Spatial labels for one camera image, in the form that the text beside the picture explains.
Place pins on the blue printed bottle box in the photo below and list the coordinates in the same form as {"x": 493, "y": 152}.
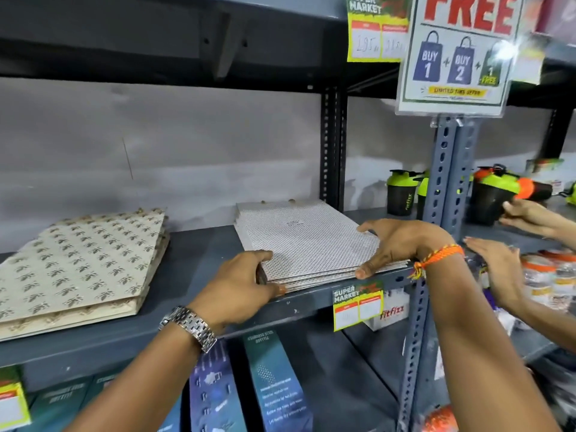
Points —
{"x": 216, "y": 391}

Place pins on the white product box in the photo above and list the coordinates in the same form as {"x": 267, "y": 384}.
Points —
{"x": 391, "y": 312}

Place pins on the person's left forearm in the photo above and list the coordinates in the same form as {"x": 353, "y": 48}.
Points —
{"x": 139, "y": 384}

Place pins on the clear jar orange lid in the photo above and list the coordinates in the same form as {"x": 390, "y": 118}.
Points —
{"x": 566, "y": 274}
{"x": 537, "y": 278}

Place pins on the grey metal shelving rack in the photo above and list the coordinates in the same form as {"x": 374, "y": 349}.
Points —
{"x": 180, "y": 265}

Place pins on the person's right forearm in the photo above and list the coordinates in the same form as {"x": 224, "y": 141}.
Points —
{"x": 479, "y": 346}

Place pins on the stack of leaf-patterned bags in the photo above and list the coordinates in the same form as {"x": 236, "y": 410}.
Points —
{"x": 81, "y": 269}

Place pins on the stack of white dotted bags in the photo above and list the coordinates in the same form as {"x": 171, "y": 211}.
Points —
{"x": 310, "y": 238}

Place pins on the teal bottle box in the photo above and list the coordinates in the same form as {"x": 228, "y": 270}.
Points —
{"x": 276, "y": 382}

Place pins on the yellow green price tag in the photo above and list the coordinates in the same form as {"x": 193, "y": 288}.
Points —
{"x": 12, "y": 402}
{"x": 531, "y": 62}
{"x": 375, "y": 31}
{"x": 357, "y": 306}

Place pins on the person's right thumb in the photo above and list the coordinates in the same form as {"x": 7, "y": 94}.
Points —
{"x": 370, "y": 265}

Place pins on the black shaker bottle green lid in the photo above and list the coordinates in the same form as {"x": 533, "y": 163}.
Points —
{"x": 402, "y": 193}
{"x": 423, "y": 193}
{"x": 490, "y": 195}

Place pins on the person's right hand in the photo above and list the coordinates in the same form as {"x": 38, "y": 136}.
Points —
{"x": 411, "y": 242}

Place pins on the person's left thumb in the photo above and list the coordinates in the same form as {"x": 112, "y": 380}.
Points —
{"x": 272, "y": 291}

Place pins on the blue-grey perforated upright post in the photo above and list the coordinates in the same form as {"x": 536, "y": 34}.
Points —
{"x": 447, "y": 175}

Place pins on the white promotional sign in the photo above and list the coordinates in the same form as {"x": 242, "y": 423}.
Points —
{"x": 459, "y": 53}

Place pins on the small green shelf label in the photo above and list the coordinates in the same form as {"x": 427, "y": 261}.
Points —
{"x": 544, "y": 165}

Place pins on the silver metal wristwatch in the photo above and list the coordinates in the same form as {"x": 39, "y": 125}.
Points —
{"x": 189, "y": 326}

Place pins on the person's left hand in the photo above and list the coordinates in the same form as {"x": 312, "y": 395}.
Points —
{"x": 229, "y": 292}

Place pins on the dark green bottle box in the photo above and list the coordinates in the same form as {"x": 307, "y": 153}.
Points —
{"x": 103, "y": 375}
{"x": 56, "y": 407}

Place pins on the orange round item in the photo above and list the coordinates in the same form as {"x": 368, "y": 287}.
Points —
{"x": 438, "y": 420}

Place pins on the black shaker bottle orange lid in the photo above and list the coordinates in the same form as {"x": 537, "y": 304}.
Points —
{"x": 533, "y": 188}

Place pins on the dark perforated upright post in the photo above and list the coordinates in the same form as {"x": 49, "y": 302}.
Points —
{"x": 333, "y": 148}

